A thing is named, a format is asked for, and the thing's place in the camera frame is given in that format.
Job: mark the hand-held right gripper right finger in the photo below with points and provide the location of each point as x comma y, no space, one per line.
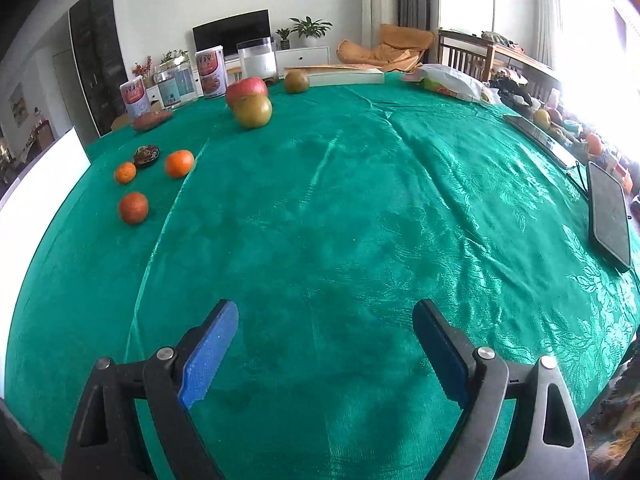
440,345

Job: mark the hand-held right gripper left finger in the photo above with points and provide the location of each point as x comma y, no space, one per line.
212,345

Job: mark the dark orange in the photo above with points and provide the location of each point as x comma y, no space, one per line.
133,208

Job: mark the small orange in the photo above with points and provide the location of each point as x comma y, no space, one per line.
125,172

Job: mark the yellow-green pear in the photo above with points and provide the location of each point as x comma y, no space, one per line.
253,112

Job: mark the red apple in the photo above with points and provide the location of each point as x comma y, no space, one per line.
245,88

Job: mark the green tablecloth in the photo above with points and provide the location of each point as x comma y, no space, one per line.
320,210

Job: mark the patterned blanket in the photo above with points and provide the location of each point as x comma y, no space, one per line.
615,410

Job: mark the dark brown round fruit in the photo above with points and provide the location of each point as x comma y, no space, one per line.
146,156

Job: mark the long flat grey box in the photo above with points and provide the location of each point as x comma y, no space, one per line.
542,140

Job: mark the sweet potato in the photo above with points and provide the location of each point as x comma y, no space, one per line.
152,120

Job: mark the white plastic bag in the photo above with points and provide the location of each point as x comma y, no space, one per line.
450,82

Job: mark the glass jar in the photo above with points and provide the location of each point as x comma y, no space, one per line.
172,82

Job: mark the kiwi on table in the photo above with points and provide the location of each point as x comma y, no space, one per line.
296,81

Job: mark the white cutting board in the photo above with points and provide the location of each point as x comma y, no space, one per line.
345,76

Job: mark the red flower bouquet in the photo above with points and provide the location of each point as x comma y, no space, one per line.
142,67

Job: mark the white jar with clear lid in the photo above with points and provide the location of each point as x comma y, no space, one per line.
257,60

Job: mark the leafy potted plant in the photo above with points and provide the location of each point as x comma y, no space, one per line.
175,55

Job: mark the wooden chair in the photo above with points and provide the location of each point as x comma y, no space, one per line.
465,50

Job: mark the orange bean bag chair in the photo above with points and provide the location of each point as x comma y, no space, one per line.
395,47

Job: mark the white television cabinet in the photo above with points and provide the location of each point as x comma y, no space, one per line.
305,56

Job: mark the dark bookshelf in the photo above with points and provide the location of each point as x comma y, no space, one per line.
97,60

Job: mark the black television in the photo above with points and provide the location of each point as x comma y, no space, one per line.
231,32

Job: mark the small green potted plant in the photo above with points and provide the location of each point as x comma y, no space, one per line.
283,37

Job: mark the large green potted plant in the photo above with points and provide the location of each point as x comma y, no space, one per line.
310,27

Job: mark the white sheer curtain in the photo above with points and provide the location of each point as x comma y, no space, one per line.
547,10

